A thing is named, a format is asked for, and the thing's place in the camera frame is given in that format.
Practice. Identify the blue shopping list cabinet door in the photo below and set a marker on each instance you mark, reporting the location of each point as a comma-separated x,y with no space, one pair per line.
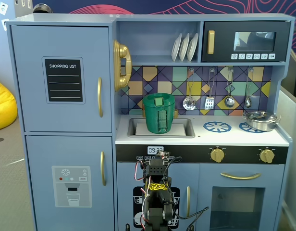
30,108

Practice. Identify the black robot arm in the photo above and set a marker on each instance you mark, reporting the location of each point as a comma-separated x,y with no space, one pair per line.
157,169

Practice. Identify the blue dishwasher door black print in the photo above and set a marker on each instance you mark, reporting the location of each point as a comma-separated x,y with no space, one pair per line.
124,173

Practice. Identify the blue oven door with window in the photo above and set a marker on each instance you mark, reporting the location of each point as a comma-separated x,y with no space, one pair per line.
205,204

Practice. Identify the blue ice dispenser fridge door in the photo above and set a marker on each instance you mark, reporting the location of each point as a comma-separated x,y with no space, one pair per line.
42,216

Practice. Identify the green plastic bucket container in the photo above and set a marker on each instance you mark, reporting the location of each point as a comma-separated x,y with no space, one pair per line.
150,115

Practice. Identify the grey toy sink basin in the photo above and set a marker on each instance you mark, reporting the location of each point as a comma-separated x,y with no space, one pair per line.
131,127

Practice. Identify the gold toy faucet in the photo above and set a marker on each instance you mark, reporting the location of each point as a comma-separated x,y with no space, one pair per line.
176,113

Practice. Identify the metal slotted skimmer spoon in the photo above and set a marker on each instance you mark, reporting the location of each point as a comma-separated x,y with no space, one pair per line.
189,104

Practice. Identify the metal slotted spatula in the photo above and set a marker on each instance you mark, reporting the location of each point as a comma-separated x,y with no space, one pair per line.
209,103

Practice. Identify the gold toy telephone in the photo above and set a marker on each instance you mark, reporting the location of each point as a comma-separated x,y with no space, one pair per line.
121,51

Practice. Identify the white toy plate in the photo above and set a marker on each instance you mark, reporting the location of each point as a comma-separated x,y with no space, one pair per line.
184,48
175,48
193,47

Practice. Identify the gold stove knob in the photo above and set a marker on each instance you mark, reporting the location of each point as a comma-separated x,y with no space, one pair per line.
217,155
267,156

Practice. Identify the metal toy ladle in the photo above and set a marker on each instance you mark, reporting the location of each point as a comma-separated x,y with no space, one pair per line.
229,102

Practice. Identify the blue wooden toy kitchen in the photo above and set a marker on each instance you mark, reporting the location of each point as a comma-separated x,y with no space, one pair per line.
162,18

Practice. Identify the metal toy spoon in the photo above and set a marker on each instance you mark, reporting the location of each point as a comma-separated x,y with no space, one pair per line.
248,103

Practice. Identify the steel pot with lid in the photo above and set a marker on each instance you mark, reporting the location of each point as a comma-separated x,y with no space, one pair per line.
261,124

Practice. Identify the yellow beanbag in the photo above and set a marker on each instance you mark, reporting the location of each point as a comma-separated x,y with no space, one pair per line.
3,106

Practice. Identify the grey partition panel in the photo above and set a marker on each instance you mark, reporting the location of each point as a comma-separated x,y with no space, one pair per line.
291,144

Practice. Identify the black panel behind partition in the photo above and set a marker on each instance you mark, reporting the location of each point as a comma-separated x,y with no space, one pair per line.
292,77

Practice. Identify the dark round metal object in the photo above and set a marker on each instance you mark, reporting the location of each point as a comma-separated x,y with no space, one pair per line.
42,8

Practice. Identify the white wall socket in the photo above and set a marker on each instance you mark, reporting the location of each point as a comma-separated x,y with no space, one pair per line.
2,8
5,24

